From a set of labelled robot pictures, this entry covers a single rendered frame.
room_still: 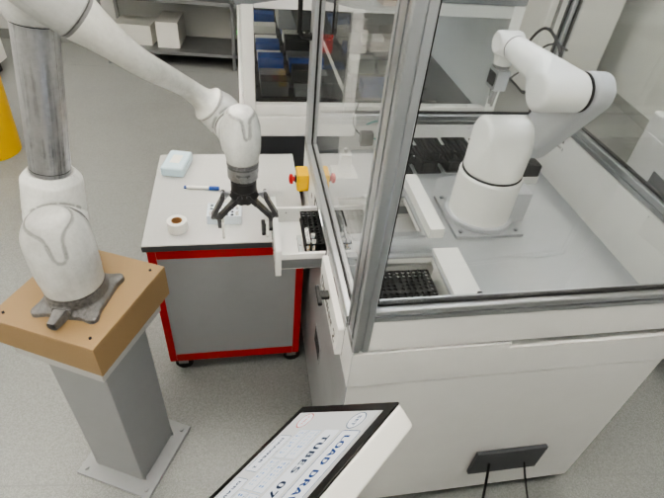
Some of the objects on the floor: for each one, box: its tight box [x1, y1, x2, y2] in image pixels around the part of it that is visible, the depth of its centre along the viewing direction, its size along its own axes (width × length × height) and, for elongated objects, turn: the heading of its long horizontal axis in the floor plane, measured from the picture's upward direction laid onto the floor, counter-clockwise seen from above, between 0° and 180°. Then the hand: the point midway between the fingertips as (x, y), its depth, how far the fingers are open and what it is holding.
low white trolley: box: [141, 154, 303, 368], centre depth 220 cm, size 58×62×76 cm
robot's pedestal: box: [14, 305, 191, 498], centre depth 166 cm, size 30×30×76 cm
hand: (245, 232), depth 154 cm, fingers open, 13 cm apart
